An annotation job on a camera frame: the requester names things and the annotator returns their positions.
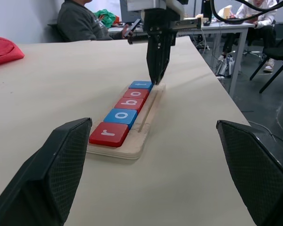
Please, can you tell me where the black chair backrest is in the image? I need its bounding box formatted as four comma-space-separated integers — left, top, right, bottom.
47, 22, 65, 43

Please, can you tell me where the red letter r block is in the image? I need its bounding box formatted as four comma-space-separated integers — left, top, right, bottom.
89, 122, 130, 148

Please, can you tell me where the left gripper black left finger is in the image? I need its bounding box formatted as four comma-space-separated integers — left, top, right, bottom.
0, 117, 93, 226

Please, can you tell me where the grey office desk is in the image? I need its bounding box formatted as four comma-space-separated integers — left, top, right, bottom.
108, 20, 255, 99

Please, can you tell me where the blue letter o block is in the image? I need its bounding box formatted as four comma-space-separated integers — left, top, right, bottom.
103, 108, 139, 130

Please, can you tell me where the white bag under desk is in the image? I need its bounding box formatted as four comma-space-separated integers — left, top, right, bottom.
216, 55, 235, 77

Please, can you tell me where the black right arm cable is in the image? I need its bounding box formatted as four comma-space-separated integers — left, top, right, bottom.
209, 0, 282, 24

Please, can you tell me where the tan paper bag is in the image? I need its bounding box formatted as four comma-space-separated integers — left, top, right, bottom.
218, 6, 236, 21

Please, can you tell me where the green cloth bag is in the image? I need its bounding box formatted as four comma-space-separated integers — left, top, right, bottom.
94, 8, 120, 25

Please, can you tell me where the black upright device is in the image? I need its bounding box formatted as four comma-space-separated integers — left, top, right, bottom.
201, 0, 213, 22

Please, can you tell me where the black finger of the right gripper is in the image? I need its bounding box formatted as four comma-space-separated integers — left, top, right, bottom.
156, 36, 173, 85
146, 35, 160, 84

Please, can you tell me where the wooden letter tray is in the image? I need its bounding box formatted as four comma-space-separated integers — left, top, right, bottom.
86, 82, 167, 161

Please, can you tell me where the person in grey sweater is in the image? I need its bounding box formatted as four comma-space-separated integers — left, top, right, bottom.
57, 0, 134, 43

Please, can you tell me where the person in white top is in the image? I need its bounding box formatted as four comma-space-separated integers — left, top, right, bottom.
218, 0, 278, 73

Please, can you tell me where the bystander's bare hand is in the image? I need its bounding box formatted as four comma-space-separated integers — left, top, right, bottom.
122, 23, 134, 39

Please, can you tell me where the red letter b block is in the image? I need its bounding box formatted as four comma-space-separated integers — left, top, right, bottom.
114, 97, 146, 115

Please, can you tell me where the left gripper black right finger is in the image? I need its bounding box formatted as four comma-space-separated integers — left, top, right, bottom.
216, 120, 283, 226

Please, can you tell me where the black office chair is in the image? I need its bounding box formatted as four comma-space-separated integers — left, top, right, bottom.
249, 22, 283, 94

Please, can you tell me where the dark smartphone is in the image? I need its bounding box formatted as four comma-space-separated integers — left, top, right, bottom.
124, 18, 142, 38

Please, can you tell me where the grey computer monitor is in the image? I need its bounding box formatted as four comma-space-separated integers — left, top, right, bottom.
119, 0, 144, 23

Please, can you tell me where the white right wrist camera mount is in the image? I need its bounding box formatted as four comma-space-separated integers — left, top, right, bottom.
166, 0, 189, 15

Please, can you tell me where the red letter o block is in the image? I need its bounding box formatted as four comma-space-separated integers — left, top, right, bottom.
122, 89, 150, 101

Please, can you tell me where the red fabric pouch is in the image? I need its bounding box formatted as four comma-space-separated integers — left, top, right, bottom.
0, 35, 25, 67

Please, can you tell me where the blue letter t block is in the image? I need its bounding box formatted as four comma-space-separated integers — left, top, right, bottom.
128, 81, 155, 91

